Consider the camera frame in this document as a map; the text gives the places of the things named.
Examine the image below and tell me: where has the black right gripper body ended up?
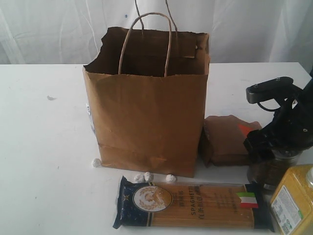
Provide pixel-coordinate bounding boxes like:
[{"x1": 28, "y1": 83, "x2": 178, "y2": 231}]
[{"x1": 244, "y1": 81, "x2": 313, "y2": 151}]

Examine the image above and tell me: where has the glass jar with metal lid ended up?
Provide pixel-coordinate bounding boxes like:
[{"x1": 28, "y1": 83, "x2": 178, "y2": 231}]
[{"x1": 246, "y1": 147, "x2": 302, "y2": 191}]

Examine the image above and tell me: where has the brown kraft pouch orange label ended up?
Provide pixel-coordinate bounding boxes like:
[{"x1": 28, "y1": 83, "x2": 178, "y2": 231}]
[{"x1": 198, "y1": 115, "x2": 262, "y2": 167}]

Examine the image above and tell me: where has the yellow grain container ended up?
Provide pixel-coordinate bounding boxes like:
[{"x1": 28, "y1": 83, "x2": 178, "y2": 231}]
[{"x1": 270, "y1": 164, "x2": 313, "y2": 235}]

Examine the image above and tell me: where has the blue spaghetti packet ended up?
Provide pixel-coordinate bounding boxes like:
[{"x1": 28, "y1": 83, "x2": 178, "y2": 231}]
[{"x1": 113, "y1": 177, "x2": 274, "y2": 232}]

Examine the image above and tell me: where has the small white blue milk carton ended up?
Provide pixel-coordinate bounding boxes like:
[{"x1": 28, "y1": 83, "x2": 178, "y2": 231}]
[{"x1": 86, "y1": 103, "x2": 95, "y2": 134}]

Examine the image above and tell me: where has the small paper scrap on table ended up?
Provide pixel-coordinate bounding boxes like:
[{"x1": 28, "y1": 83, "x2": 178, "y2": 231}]
[{"x1": 47, "y1": 95, "x2": 56, "y2": 101}]

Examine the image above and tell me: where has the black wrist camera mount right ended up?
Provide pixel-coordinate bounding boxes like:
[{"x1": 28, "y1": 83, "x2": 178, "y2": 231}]
[{"x1": 246, "y1": 76, "x2": 302, "y2": 104}]

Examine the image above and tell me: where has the brown paper bag with handles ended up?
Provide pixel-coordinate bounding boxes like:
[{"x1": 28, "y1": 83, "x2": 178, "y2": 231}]
[{"x1": 83, "y1": 14, "x2": 210, "y2": 177}]

